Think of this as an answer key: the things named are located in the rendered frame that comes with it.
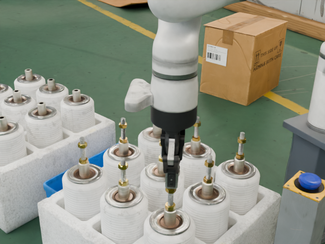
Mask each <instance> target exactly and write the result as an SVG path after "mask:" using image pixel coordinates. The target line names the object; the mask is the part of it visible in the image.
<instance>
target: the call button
mask: <svg viewBox="0 0 325 244"><path fill-rule="evenodd" d="M298 181H299V183H300V185H301V186H302V187H304V188H306V189H309V190H314V189H317V188H318V187H319V186H320V185H321V182H322V180H321V178H320V177H319V176H317V175H316V174H313V173H302V174H300V175H299V179H298Z"/></svg>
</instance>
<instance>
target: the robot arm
mask: <svg viewBox="0 0 325 244"><path fill-rule="evenodd" d="M243 1H247V0H148V6H149V8H150V10H151V11H152V13H153V14H154V15H155V16H156V17H157V18H158V31H157V34H156V36H155V39H154V42H153V48H152V78H151V84H148V83H147V82H146V81H144V80H143V79H138V78H137V79H134V80H133V81H132V82H131V84H130V87H129V89H128V92H127V95H126V98H125V110H126V111H127V112H139V111H141V110H143V109H144V108H146V107H148V106H150V119H151V122H152V123H153V124H154V125H155V126H156V127H158V128H161V129H162V134H161V146H162V161H163V171H164V173H165V187H166V188H167V189H177V187H178V173H179V169H180V166H179V164H180V161H181V160H182V154H183V146H184V142H185V129H188V128H190V127H192V126H193V125H194V124H195V123H196V120H197V104H198V76H197V74H198V73H197V72H198V40H199V32H200V27H201V21H202V16H203V15H205V14H208V13H210V12H213V11H215V10H218V9H220V8H222V7H224V6H227V5H230V4H233V3H238V2H243ZM320 14H321V18H322V20H323V22H324V23H325V0H321V5H320ZM307 126H308V127H309V128H310V129H312V130H314V131H316V132H318V133H322V134H325V42H323V43H322V45H321V48H320V53H319V59H318V64H317V69H316V75H315V80H314V85H313V90H312V96H311V101H310V108H309V113H308V118H307Z"/></svg>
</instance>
